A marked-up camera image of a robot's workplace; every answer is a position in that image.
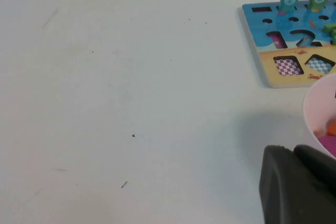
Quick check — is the colourful wooden puzzle board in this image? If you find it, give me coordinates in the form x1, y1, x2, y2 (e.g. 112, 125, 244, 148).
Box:
238, 0, 336, 89

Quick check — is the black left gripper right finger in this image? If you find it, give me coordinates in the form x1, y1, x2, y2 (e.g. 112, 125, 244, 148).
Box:
292, 144, 336, 191

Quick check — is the orange number 10 piece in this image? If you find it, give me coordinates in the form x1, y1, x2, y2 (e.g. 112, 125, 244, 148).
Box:
314, 122, 336, 137

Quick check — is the pink number 1 piece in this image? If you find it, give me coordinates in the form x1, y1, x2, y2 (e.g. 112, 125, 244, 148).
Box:
317, 134, 336, 156

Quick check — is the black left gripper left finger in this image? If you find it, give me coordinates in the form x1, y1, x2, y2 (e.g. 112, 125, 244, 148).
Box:
258, 144, 336, 224

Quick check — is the pink plastic bowl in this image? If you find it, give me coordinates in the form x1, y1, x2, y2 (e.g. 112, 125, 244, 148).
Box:
302, 73, 336, 159

